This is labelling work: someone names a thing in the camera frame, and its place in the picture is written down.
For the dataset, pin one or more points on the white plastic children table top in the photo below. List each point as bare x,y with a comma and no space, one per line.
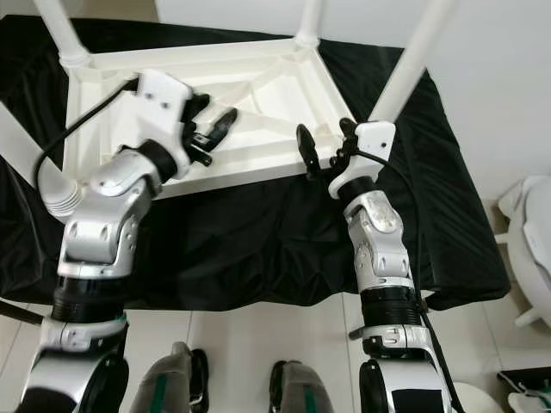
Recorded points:
275,86

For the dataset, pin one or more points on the white rounded plastic object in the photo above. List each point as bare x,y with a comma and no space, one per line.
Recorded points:
532,249

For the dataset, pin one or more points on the grey robot right foot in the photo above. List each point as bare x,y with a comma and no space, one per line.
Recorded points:
306,391

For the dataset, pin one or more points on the grey robot foot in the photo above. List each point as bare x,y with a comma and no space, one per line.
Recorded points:
306,391
176,383

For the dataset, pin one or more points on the grey robot left foot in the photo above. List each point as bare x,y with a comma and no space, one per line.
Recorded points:
176,383

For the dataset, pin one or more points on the black flat floor object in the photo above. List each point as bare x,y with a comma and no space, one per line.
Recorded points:
512,372

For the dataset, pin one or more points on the white round stool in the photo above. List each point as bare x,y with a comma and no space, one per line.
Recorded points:
475,400

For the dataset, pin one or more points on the white green printed object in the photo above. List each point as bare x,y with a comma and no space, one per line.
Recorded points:
529,401

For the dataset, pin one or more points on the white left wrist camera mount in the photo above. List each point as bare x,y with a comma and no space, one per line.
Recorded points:
164,99

